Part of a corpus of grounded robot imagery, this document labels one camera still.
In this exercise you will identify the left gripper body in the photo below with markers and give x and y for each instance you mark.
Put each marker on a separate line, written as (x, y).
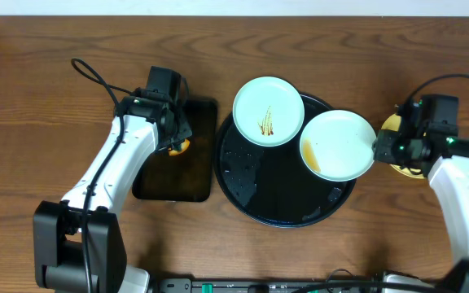
(179, 136)

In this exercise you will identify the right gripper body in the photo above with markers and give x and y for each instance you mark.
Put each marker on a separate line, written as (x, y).
(383, 146)

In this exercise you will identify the green and yellow sponge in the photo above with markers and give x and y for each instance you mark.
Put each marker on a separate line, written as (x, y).
(182, 147)

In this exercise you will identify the yellow plate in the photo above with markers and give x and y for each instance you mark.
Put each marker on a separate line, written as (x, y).
(393, 123)

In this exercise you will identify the light blue plate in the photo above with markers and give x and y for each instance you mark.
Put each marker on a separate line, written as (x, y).
(268, 111)
(337, 145)

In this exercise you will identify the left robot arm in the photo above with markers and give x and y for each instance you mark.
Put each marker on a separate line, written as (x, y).
(78, 246)

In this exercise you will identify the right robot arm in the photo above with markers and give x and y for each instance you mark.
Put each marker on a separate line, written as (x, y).
(443, 159)

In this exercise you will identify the black rectangular tray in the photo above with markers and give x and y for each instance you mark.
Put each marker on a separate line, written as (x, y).
(187, 176)

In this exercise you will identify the black round tray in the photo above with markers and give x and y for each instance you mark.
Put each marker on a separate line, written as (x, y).
(272, 185)

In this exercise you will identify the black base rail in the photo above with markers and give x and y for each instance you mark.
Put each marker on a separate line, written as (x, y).
(341, 280)

